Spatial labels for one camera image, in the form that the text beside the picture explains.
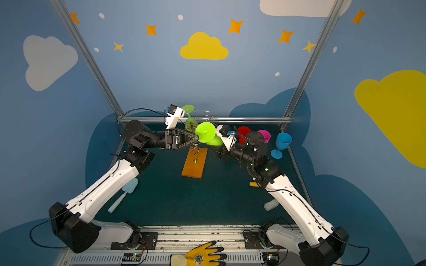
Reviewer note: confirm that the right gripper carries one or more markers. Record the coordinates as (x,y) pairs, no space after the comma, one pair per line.
(224,151)

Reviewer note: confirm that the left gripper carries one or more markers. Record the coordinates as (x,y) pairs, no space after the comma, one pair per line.
(170,139)

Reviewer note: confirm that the green wine glass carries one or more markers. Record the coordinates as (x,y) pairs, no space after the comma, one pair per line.
(191,124)
(207,134)

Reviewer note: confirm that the red wine glass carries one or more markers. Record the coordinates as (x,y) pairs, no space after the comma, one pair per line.
(242,132)

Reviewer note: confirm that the pink wine glass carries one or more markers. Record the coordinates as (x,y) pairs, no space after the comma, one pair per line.
(266,134)

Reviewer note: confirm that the blue wine glass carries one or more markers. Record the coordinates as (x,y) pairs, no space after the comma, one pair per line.
(232,133)
(282,142)

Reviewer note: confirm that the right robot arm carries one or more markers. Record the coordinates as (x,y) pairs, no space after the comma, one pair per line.
(318,243)

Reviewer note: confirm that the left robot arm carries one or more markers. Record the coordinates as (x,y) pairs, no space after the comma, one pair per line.
(74,223)

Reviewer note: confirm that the orange wooden rack base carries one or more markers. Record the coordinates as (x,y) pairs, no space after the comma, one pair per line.
(195,163)

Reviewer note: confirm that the yellow toy shovel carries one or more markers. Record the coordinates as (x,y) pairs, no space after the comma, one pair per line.
(254,184)

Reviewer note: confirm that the white brush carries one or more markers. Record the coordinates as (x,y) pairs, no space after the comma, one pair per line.
(268,206)

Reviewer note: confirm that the light blue toy spatula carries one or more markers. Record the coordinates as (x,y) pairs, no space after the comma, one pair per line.
(127,189)

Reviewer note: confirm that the yellow black work glove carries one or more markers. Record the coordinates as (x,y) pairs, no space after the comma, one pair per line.
(207,254)

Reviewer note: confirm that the right circuit board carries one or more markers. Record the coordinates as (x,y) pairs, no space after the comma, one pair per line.
(270,259)

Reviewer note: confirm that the circuit board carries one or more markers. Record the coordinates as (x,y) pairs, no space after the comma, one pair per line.
(270,259)
(132,257)

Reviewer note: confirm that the left circuit board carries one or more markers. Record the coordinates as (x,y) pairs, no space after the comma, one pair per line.
(132,257)

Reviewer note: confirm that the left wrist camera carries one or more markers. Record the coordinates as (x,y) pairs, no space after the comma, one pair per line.
(174,114)

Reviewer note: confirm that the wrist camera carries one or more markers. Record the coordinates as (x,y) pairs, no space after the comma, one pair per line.
(228,141)
(174,114)

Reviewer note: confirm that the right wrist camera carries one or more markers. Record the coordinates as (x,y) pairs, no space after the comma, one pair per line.
(228,141)

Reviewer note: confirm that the aluminium frame rail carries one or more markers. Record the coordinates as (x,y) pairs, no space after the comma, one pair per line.
(217,120)

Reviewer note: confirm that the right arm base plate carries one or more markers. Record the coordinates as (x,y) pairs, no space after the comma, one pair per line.
(256,240)

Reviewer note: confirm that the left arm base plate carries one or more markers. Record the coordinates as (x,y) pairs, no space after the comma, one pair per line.
(143,241)

